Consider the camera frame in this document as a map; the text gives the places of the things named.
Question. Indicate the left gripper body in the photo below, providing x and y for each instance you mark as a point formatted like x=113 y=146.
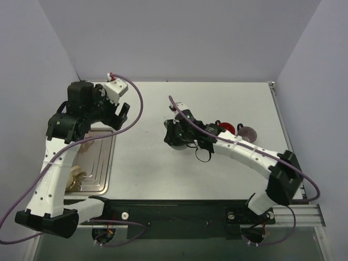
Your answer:
x=116 y=118

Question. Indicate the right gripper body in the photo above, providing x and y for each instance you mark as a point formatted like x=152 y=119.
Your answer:
x=171 y=135

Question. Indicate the red mug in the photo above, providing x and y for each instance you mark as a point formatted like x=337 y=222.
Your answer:
x=227 y=126

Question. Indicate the mauve mug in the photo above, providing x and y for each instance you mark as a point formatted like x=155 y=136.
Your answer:
x=247 y=133

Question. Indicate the teal green mug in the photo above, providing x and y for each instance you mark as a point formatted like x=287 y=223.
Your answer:
x=175 y=136

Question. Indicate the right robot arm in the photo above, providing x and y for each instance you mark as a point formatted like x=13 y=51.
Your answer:
x=279 y=169

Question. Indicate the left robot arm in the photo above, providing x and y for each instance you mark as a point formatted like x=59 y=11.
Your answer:
x=62 y=144

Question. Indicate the metal tray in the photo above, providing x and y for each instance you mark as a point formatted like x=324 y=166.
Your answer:
x=94 y=157

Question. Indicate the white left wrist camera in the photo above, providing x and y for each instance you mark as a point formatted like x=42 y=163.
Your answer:
x=114 y=90

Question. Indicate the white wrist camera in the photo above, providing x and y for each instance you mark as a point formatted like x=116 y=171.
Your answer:
x=179 y=105
x=114 y=90

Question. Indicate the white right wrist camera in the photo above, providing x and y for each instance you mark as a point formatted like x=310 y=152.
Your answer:
x=179 y=105

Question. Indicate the aluminium front rail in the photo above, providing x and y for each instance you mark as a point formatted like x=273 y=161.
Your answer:
x=299 y=214

